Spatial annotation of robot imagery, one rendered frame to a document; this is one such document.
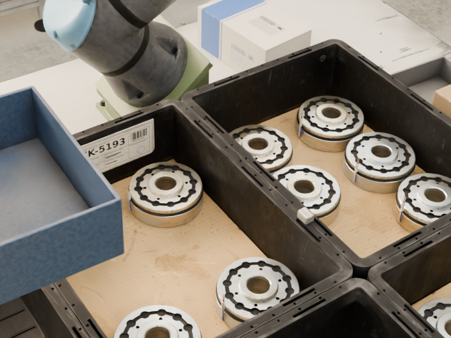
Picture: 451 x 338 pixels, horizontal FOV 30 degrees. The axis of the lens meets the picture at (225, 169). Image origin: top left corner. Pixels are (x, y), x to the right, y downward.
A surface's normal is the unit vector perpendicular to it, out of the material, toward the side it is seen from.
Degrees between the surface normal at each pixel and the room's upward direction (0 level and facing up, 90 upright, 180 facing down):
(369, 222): 0
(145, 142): 90
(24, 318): 0
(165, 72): 70
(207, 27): 90
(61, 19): 48
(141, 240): 0
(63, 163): 89
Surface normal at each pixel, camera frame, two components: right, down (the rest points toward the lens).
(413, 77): 0.52, 0.58
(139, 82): 0.10, 0.66
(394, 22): 0.03, -0.75
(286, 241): -0.83, 0.36
